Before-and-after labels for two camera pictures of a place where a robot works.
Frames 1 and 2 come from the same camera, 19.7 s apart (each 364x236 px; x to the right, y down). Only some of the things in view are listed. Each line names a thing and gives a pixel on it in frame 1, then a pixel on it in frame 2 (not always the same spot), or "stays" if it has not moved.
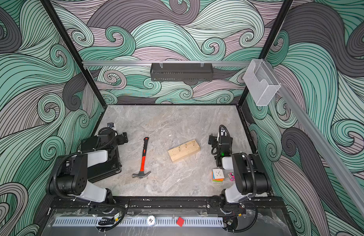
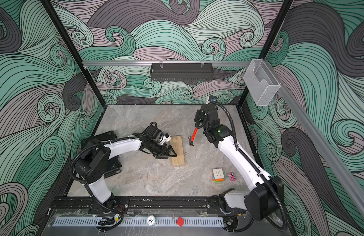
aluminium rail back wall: [229, 62] stays
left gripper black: [120, 137] to [163, 153]
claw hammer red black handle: [142, 173] to [192, 138]
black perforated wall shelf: [182, 72] stays
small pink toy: [231, 176] stays
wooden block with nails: [179, 152] to [177, 144]
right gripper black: [213, 139] to [199, 116]
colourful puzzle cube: [217, 175] stays
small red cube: [180, 221] stays
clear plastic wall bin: [261, 82] stays
